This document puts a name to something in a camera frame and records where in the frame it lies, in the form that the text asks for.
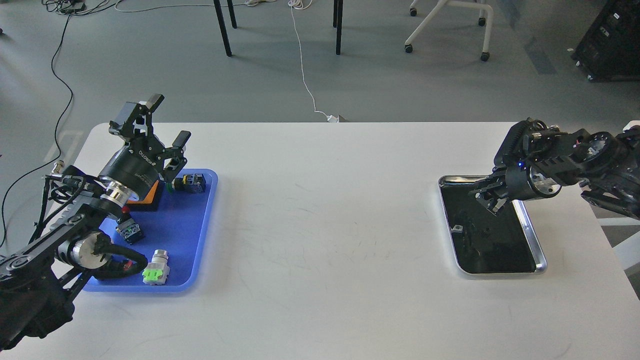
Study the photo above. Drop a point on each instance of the black equipment case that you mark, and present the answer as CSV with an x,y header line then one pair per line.
x,y
610,49

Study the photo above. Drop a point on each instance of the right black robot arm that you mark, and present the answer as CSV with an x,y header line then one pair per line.
x,y
535,161

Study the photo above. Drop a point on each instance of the white power adapter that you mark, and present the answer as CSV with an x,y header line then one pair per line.
x,y
335,119

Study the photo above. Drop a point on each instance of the green and yellow button switch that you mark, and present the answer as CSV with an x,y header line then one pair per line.
x,y
193,183

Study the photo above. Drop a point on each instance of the orange button box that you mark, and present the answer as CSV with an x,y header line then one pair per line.
x,y
151,202

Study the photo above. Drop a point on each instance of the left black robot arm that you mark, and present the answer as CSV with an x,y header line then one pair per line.
x,y
40,282

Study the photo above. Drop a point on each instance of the silver metal tray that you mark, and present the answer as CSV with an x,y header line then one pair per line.
x,y
512,247

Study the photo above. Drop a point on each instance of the green and silver switch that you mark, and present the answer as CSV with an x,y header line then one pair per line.
x,y
157,271

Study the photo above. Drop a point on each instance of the red and black push button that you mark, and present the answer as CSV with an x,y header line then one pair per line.
x,y
117,269

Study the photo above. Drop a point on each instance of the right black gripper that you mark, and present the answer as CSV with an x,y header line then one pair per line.
x,y
496,191

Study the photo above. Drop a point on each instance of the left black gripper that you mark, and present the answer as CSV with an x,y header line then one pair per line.
x,y
143,159

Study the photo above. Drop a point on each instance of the blue plastic tray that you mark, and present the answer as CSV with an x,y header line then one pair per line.
x,y
179,226

